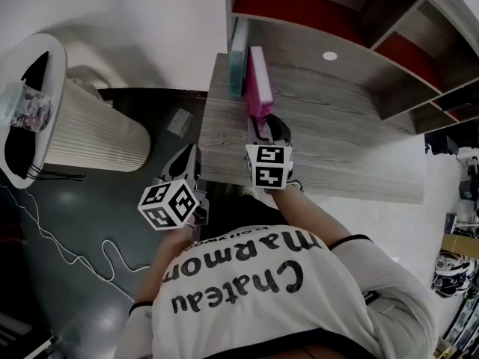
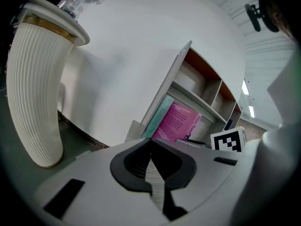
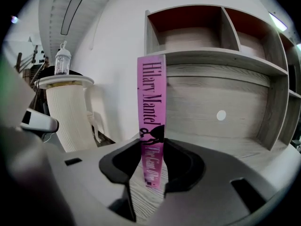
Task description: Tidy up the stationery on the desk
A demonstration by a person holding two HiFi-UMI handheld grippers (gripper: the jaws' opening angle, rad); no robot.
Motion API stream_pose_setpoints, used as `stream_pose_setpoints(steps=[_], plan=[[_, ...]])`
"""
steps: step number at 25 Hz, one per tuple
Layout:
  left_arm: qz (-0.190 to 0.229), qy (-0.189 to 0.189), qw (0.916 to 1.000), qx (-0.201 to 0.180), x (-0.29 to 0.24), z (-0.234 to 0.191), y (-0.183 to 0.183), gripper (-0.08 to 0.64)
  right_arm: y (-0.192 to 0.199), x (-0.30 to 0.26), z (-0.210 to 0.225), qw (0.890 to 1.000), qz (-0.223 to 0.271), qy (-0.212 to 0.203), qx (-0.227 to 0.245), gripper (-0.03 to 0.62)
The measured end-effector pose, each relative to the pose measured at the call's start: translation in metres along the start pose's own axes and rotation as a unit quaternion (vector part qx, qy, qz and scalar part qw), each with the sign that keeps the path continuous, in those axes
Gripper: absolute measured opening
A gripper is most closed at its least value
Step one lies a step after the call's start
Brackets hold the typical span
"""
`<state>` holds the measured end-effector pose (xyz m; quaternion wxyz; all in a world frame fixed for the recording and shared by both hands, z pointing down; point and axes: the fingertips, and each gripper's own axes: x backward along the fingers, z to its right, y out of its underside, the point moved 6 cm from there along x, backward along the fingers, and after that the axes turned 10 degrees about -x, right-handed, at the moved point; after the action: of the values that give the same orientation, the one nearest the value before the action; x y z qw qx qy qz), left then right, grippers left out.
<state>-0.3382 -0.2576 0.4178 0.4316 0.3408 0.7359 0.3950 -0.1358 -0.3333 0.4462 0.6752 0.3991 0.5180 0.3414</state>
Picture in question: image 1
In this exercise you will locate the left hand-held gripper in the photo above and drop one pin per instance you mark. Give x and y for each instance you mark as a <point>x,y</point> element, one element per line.
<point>164,204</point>

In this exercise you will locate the person's white printed shirt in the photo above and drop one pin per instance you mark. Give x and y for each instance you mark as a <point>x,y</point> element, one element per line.
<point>262,320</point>

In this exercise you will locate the pink book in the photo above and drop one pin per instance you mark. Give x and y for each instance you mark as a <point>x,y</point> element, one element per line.
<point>256,84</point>

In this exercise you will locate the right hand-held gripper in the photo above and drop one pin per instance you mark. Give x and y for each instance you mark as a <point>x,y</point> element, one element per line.
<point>267,167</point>

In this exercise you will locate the person's left forearm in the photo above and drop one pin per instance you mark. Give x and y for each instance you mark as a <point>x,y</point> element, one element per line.
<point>161,260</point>

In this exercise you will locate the small clear plastic packet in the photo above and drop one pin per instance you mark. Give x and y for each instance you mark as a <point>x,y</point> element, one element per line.
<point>179,122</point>

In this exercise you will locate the person's right forearm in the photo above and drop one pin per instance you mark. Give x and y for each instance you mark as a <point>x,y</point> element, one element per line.
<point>310,215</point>

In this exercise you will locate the person's white right shoe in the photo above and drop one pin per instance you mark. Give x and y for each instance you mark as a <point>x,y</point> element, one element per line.
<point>250,191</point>

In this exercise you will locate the cardboard box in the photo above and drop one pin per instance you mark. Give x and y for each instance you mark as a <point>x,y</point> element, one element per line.
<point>460,242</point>

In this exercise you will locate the white ribbed pedestal table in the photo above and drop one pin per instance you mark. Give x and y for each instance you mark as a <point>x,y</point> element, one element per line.
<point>93,133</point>

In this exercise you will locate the small grey box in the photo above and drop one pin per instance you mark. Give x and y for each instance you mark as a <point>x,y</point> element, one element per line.
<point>451,223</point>

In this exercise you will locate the wooden desk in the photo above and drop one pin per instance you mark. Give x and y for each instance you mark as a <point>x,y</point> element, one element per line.
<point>337,144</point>

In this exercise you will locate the person's black shorts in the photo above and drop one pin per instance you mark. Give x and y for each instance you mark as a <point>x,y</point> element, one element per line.
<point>224,208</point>

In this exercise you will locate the black white patterned bag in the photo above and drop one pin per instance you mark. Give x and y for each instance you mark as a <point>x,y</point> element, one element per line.
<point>453,275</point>

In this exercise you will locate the wooden desk shelf unit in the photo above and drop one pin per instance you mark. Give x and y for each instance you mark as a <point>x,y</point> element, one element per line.
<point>292,43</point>

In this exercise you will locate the teal book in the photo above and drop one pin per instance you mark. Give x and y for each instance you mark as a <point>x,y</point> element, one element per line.
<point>235,73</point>

